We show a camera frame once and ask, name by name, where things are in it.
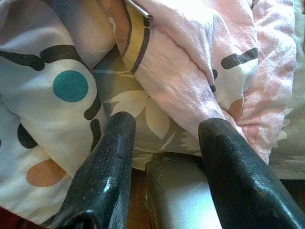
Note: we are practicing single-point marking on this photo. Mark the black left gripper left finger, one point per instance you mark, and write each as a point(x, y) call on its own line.
point(107, 176)

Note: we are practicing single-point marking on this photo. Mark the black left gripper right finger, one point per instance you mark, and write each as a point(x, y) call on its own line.
point(243, 186)

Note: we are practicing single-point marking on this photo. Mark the pink cartoon print blanket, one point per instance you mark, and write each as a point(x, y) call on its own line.
point(186, 66)

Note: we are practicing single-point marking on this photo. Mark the silver robot left leg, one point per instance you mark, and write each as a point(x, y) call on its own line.
point(181, 202)

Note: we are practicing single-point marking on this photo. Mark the bed with grey floral sheet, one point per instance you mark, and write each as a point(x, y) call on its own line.
point(152, 119)

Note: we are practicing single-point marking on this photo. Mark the red pillow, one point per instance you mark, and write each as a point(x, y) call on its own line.
point(9, 219)

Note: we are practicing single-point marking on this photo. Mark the thin silver metal rod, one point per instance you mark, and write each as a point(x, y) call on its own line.
point(143, 12)

